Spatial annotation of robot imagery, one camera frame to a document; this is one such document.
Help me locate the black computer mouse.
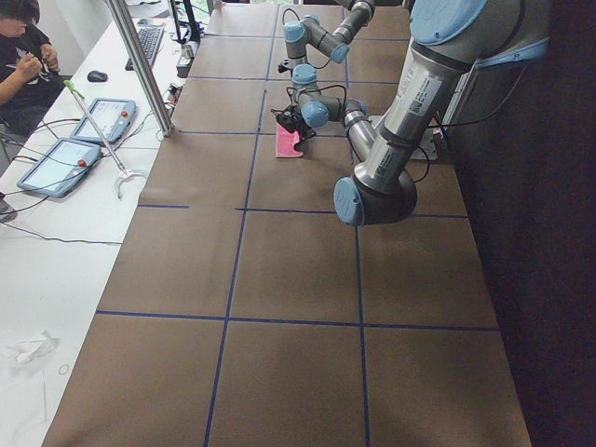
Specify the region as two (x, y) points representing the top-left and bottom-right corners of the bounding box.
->
(87, 70), (108, 83)

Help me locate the long reacher grabber stick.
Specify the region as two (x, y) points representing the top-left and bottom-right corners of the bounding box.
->
(63, 80), (147, 199)

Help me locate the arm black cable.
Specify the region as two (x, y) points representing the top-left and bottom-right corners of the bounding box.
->
(286, 83), (350, 111)

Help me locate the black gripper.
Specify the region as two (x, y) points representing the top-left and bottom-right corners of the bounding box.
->
(278, 59), (298, 75)
(271, 105), (317, 152)

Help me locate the upper blue teach pendant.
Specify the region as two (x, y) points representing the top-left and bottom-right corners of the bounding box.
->
(71, 98), (137, 145)

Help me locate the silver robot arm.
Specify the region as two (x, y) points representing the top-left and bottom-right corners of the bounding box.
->
(276, 1), (551, 226)
(278, 0), (378, 74)

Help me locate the lower blue teach pendant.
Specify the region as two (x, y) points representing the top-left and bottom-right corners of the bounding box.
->
(17, 138), (101, 198)

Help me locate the black keyboard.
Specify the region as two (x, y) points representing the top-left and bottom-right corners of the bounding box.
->
(137, 26), (164, 67)

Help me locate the blue teach pendant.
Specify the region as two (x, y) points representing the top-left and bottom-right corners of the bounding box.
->
(71, 98), (137, 145)
(17, 138), (101, 198)

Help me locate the pink towel with grey edge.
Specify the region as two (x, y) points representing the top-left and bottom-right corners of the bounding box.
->
(275, 124), (304, 158)

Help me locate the aluminium frame post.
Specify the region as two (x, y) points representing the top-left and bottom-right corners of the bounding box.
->
(106, 0), (174, 137)

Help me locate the person in black shirt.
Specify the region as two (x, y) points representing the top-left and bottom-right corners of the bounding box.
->
(1, 0), (64, 137)

